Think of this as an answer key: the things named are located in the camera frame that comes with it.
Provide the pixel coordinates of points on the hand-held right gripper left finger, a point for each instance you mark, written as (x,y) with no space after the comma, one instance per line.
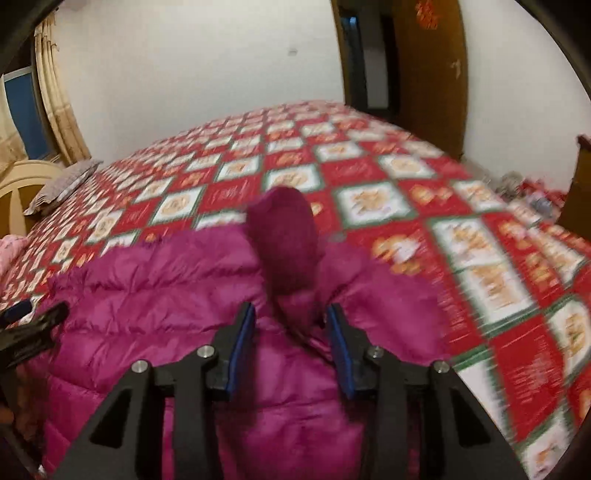
(238,350)

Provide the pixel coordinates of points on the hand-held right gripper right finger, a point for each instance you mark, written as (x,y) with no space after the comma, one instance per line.
(341,355)

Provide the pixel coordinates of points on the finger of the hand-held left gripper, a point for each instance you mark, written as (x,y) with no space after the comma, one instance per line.
(18,311)
(44,321)

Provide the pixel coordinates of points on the purple down jacket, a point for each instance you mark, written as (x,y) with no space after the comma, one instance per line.
(161,286)

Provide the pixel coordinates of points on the pile of clothes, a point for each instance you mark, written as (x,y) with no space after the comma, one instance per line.
(526,191)

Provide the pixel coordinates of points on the folded pink floral blanket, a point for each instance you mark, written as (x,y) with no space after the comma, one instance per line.
(10,251)

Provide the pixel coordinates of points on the cream wooden headboard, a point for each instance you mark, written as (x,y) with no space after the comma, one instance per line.
(18,184)

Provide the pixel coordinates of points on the grey patterned pillow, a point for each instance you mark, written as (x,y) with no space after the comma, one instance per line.
(64,184)

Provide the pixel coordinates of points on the wide beige floral curtain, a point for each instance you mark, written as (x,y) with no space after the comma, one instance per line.
(8,134)

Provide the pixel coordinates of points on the bed with red patterned cover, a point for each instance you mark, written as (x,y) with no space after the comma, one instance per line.
(508,286)

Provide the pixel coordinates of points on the window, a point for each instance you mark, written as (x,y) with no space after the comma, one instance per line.
(27,110)

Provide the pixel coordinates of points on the narrow beige floral curtain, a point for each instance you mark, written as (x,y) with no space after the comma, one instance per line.
(60,101)

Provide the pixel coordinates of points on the brown wooden door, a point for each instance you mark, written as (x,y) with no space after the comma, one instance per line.
(429,83)

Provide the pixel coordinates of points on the brown wooden cabinet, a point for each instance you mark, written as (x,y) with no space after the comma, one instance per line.
(582,184)

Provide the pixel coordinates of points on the red paper door decoration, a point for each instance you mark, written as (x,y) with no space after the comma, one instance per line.
(425,11)

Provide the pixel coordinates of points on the brown door frame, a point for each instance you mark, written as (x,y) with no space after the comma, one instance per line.
(341,55)

